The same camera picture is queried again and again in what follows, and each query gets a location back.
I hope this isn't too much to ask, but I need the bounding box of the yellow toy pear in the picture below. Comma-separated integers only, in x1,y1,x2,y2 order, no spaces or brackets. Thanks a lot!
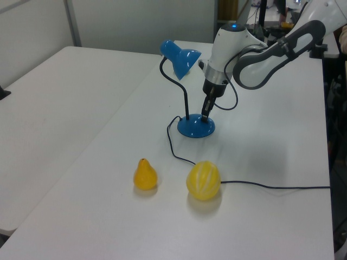
133,158,158,191

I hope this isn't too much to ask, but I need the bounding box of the blue desk lamp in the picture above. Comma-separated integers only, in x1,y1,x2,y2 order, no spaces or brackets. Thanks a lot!
159,40,216,139

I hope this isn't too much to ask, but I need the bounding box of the black vertical pole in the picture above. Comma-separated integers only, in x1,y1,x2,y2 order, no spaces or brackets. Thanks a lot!
258,0,268,27

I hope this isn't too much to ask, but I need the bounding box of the black lamp power cable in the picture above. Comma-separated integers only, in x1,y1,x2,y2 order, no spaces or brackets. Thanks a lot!
166,116,331,191

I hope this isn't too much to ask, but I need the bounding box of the yellow striped melon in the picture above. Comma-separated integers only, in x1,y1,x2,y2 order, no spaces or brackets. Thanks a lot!
185,160,221,202

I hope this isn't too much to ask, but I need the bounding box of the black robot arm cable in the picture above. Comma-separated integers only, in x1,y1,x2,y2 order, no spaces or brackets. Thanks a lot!
214,45,269,111

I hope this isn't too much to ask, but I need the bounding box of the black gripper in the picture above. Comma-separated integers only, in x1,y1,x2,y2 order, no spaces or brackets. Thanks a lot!
201,78,227,122

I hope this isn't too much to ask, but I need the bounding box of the grey partition post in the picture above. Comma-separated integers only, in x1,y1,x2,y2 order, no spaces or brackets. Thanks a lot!
64,0,82,47

